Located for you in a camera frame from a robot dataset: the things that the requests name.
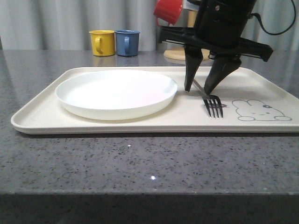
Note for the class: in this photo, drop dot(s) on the cream rabbit serving tray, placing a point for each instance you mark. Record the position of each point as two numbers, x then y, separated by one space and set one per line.
251 104

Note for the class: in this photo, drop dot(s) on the grey pleated curtain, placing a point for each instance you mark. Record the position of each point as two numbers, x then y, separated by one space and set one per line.
65 24

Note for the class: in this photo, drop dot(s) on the wooden mug tree stand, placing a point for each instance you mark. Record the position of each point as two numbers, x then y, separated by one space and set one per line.
190 7

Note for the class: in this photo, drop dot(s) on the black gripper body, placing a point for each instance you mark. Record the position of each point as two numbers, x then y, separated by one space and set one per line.
218 28

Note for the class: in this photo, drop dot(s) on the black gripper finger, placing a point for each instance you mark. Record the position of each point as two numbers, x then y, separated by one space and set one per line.
221 68
193 59

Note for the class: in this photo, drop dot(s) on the yellow enamel mug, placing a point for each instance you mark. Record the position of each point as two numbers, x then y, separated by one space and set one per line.
103 42

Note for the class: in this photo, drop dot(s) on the red enamel mug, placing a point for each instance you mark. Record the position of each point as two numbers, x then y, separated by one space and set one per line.
168 10

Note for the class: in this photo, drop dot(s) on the blue enamel mug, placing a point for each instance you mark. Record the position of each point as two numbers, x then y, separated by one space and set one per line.
127 42

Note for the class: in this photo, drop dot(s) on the white round plate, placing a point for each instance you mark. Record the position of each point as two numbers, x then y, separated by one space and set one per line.
116 94

